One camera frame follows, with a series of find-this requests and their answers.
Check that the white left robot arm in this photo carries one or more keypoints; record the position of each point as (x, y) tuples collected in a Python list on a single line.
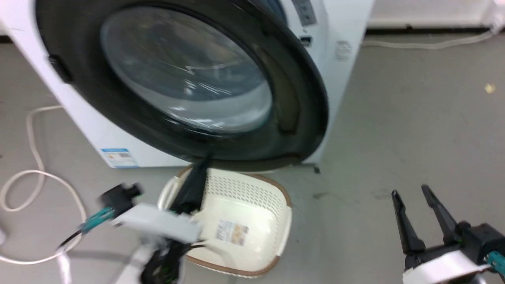
[(136, 264)]

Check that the cream plastic laundry basket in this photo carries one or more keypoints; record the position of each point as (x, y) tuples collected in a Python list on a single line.
[(252, 205)]

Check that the blue energy label sticker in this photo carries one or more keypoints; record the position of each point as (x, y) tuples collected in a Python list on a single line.
[(119, 157)]

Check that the white front-load washing machine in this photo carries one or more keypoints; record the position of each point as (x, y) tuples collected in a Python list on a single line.
[(347, 23)]

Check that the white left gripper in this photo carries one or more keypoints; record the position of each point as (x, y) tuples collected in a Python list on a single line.
[(158, 221)]

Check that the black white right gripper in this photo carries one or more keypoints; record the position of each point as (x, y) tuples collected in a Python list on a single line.
[(469, 240)]

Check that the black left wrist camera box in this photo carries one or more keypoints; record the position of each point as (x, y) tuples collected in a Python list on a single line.
[(118, 195)]

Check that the paper label on basket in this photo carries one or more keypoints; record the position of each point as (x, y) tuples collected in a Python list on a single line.
[(232, 232)]

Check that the small yellow floor scrap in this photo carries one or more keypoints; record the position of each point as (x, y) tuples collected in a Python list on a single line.
[(489, 88)]

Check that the black round glass washer door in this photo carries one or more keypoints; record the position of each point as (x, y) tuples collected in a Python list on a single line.
[(118, 114)]

